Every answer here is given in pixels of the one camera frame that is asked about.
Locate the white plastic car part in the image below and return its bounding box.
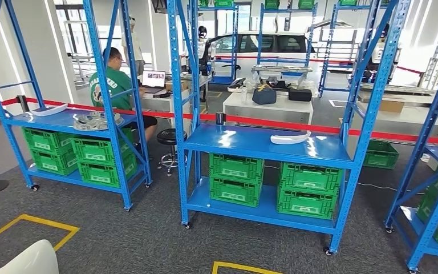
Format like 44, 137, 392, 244
31, 103, 69, 117
270, 130, 313, 146
0, 239, 60, 274

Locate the blue metal shelf rack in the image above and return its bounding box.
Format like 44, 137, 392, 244
188, 0, 240, 86
318, 3, 392, 99
255, 2, 319, 76
166, 0, 412, 256
383, 34, 438, 273
0, 0, 153, 212

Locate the plastic wrapped black part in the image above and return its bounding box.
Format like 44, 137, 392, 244
254, 77, 316, 94

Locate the silver metal car part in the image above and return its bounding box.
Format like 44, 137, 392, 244
72, 111, 125, 132

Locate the red barrier tape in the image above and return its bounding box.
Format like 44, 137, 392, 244
213, 54, 425, 74
0, 97, 438, 146

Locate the black round stool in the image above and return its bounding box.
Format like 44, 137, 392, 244
156, 128, 188, 178

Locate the black slotted tray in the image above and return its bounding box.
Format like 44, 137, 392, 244
228, 77, 247, 92

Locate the white table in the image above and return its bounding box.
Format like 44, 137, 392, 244
339, 102, 438, 130
222, 90, 314, 126
139, 84, 193, 133

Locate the white car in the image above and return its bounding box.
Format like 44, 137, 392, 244
208, 19, 359, 82

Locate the open laptop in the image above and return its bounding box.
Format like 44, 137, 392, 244
141, 70, 167, 95

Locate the black white humanoid robot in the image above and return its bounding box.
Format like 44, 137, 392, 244
197, 25, 218, 76
362, 22, 403, 86

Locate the silver metal panel on stand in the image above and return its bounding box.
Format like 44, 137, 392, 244
251, 64, 314, 86

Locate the black hard case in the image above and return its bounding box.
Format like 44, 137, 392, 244
288, 88, 314, 103

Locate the person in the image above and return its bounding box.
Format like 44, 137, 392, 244
121, 15, 146, 76
88, 47, 159, 144

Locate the cardboard box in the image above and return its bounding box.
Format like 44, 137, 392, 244
358, 94, 406, 114

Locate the flat silver metal panel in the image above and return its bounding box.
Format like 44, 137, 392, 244
359, 83, 435, 96

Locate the navy bag yellow handle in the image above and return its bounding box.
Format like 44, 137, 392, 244
252, 84, 278, 106

